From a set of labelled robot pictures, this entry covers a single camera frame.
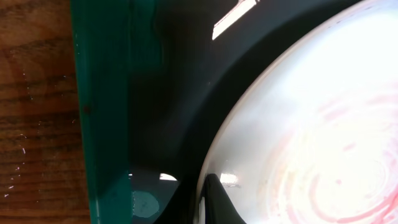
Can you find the light blue plate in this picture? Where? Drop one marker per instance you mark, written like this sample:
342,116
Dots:
314,138

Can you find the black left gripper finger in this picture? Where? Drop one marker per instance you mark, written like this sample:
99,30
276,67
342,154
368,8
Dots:
218,207

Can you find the teal plastic tray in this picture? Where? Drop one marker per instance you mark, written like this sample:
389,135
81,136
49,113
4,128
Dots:
156,80

